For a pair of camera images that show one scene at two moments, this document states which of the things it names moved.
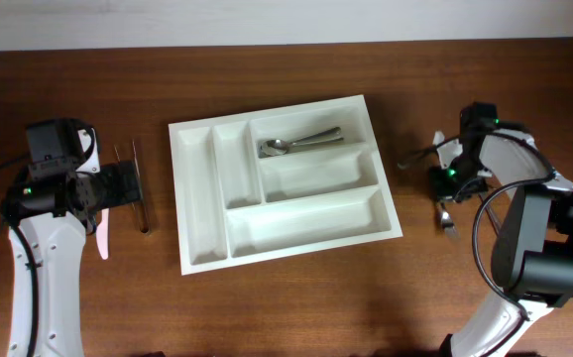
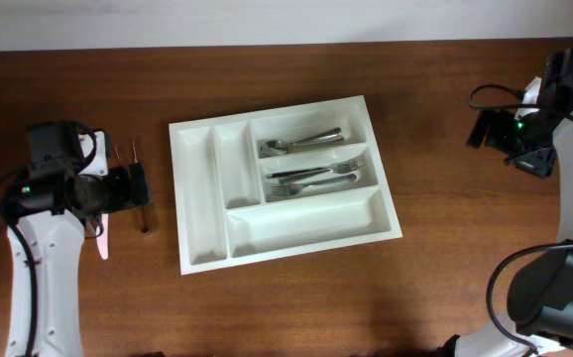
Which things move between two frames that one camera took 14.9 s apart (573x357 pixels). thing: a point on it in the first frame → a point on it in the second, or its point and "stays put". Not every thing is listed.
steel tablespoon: (277, 147) stays put
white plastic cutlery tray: (235, 207) stays put
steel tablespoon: (277, 147) stays put
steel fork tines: (495, 219) → (343, 167)
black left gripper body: (115, 186) stays put
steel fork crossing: (449, 228) → (296, 187)
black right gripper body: (453, 180) → (525, 140)
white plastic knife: (102, 234) stays put
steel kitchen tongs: (140, 209) stays put
